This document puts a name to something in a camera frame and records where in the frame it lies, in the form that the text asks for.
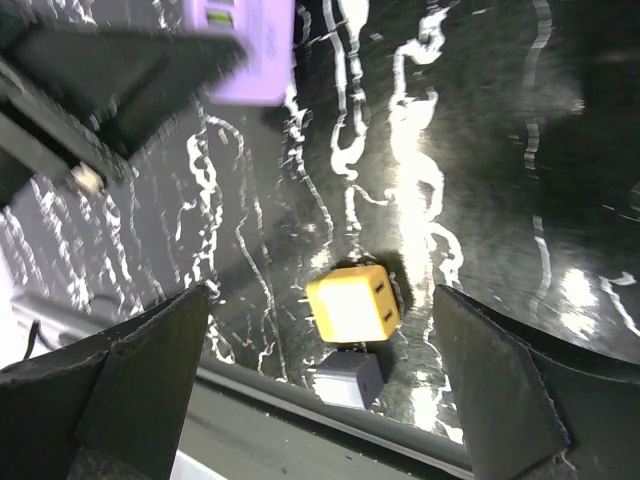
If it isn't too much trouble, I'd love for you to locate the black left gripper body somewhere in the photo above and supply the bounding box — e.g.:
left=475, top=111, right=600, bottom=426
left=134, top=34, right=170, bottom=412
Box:
left=1, top=57, right=108, bottom=205

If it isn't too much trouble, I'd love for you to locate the yellow cube plug adapter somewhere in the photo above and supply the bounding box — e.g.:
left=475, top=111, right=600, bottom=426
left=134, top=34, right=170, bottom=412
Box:
left=306, top=264, right=401, bottom=344

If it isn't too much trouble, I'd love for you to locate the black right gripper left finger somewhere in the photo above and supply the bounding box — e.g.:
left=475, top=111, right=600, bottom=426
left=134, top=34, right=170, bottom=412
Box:
left=1, top=285, right=209, bottom=479

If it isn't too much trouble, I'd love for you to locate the purple power strip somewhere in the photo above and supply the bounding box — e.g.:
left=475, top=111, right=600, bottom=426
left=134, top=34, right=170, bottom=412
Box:
left=183, top=0, right=295, bottom=106

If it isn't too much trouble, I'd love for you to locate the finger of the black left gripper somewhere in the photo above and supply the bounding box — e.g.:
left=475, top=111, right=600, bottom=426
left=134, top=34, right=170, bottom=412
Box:
left=1, top=19, right=247, bottom=158

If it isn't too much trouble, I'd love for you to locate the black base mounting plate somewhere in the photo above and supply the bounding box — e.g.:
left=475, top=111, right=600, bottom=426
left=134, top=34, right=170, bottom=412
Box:
left=179, top=362, right=474, bottom=479

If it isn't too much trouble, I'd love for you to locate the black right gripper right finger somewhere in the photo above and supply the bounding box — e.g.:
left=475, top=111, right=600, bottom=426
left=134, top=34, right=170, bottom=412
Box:
left=433, top=285, right=639, bottom=479

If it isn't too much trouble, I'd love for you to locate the grey cube plug adapter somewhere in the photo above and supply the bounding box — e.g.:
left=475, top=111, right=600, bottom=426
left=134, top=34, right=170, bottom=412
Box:
left=308, top=351, right=385, bottom=410

